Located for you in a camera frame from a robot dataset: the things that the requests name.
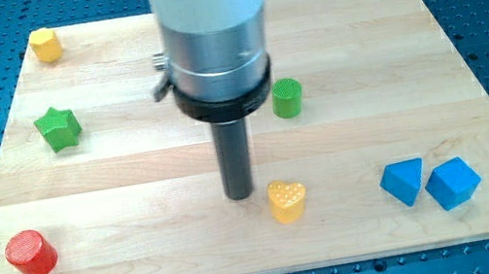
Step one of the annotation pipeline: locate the black mounting ring flange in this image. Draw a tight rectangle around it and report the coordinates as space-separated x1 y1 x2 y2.
172 57 272 123

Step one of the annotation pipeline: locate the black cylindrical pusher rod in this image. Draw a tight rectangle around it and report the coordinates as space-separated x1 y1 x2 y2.
210 119 254 200

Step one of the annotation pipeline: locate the yellow heart block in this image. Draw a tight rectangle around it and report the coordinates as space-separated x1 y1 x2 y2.
266 180 307 224

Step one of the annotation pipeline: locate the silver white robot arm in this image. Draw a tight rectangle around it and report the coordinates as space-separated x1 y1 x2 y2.
149 0 272 200

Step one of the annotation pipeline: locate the green cylinder block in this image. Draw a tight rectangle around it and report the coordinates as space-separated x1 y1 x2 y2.
271 78 302 119

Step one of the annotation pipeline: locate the wooden board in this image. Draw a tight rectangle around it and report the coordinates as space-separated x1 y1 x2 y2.
0 0 489 274

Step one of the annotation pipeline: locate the green star block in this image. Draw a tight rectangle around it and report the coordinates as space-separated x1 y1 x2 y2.
34 107 82 153

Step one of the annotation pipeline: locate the blue triangular prism block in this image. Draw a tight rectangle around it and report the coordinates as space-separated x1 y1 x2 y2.
380 157 423 206

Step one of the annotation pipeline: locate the yellow hexagon block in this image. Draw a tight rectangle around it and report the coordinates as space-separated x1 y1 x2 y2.
28 28 63 63

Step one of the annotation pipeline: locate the blue cube block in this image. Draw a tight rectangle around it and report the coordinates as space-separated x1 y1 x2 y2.
426 157 481 211

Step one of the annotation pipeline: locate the red cylinder block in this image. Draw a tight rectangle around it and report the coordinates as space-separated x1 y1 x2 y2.
4 229 58 274

